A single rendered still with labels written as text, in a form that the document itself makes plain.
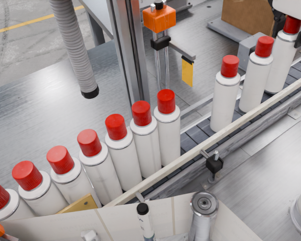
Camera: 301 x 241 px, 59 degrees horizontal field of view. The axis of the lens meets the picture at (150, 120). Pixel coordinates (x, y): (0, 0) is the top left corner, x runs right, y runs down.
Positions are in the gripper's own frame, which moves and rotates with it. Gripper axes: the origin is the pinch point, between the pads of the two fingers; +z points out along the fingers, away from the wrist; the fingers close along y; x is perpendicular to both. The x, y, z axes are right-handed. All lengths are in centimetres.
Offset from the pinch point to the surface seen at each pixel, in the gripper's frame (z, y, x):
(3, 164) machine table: 24, -29, -70
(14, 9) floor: 110, -354, -19
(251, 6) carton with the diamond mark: 11.5, -29.8, 24.2
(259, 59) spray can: 1.6, 0.7, -10.7
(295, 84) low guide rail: 14.8, 4.0, 4.2
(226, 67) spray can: -1.2, 0.7, -21.1
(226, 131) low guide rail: 14.8, 4.3, -21.7
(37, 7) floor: 110, -339, 6
